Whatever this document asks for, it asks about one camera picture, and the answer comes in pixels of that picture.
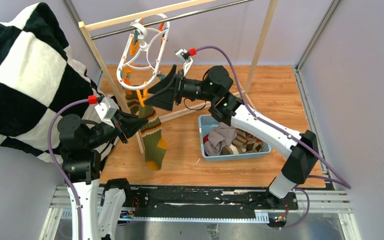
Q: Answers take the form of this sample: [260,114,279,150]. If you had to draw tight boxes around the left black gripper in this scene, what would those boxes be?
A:
[86,108,148,148]

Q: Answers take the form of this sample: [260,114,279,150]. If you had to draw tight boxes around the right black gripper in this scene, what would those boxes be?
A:
[145,65,217,112]

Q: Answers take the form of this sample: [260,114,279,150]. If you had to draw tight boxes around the green striped sock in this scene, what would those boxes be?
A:
[125,90,141,115]
[139,105,168,171]

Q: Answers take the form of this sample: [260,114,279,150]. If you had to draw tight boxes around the light blue plastic basket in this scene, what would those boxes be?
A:
[198,114,272,162]

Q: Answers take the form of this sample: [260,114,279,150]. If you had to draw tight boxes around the brown striped sock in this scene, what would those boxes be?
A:
[220,129,268,156]

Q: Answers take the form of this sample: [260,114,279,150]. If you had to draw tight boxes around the grey sock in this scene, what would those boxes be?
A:
[203,122,237,157]

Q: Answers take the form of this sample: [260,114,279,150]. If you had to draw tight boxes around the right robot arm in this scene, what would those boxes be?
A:
[144,65,318,209]

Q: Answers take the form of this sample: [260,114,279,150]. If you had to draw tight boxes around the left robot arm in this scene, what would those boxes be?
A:
[57,110,148,240]

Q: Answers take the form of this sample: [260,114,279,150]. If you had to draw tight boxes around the white round clip hanger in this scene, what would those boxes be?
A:
[116,13,171,91]

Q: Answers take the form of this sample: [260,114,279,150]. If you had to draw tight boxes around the yellow clothes peg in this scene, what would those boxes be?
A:
[136,88,148,108]

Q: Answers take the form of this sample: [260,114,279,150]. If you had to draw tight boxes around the wooden clothes rack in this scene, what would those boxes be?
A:
[78,0,279,156]

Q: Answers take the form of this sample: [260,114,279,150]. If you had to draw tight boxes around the black white checkered blanket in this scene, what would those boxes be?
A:
[0,2,104,163]

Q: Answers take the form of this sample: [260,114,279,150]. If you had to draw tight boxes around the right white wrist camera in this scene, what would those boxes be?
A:
[175,49,193,76]

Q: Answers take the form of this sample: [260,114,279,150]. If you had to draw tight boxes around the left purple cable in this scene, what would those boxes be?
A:
[47,95,98,240]

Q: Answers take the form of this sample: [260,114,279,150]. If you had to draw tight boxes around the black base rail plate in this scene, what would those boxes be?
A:
[122,184,298,221]

